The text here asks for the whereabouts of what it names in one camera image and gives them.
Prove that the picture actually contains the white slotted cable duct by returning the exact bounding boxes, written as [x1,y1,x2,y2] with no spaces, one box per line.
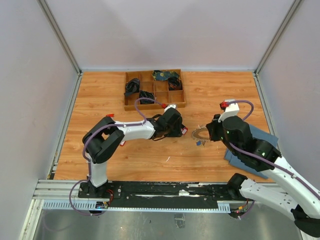
[42,199,231,214]

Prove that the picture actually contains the black rolled tie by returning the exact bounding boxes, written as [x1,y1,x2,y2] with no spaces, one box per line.
[139,90,155,105]
[124,78,140,97]

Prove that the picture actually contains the left aluminium frame post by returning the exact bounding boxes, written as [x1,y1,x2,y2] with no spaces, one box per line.
[37,0,82,75]

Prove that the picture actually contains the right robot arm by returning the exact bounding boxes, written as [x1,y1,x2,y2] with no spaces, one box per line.
[206,114,320,238]

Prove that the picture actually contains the black rolled tie left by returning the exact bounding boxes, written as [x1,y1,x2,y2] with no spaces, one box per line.
[124,78,140,97]

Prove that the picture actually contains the aluminium frame post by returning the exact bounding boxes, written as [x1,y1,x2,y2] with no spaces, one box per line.
[37,0,82,75]
[253,0,304,77]

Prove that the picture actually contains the blue yellow patterned cloth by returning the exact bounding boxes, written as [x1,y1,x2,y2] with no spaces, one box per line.
[152,70,180,82]

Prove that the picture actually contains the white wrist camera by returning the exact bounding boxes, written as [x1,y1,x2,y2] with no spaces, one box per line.
[218,99,240,123]
[164,104,177,112]

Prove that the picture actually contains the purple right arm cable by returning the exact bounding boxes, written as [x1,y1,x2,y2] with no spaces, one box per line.
[221,99,320,193]

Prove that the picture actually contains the blue folded cloth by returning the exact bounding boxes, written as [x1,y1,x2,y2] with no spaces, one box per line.
[224,124,278,180]

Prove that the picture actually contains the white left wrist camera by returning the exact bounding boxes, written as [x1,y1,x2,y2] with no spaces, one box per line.
[164,104,177,112]

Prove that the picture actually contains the right aluminium frame post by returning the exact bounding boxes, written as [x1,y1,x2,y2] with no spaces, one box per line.
[253,0,304,77]

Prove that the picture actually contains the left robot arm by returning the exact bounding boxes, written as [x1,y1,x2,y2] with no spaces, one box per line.
[78,105,188,198]

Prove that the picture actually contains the black mounting rail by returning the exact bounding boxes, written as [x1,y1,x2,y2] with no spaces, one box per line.
[78,181,246,209]

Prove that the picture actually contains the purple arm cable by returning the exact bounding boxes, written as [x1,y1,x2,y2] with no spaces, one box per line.
[221,99,320,193]
[68,97,167,216]

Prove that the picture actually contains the wooden compartment tray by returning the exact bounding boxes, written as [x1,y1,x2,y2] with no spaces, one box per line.
[123,69,187,111]

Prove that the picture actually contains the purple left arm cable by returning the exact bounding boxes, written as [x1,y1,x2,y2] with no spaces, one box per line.
[68,97,167,216]

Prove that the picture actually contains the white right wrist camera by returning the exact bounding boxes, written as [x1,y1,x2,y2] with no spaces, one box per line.
[218,99,240,123]

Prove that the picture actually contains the black rolled tie middle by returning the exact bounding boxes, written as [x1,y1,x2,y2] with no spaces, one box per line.
[139,90,155,105]

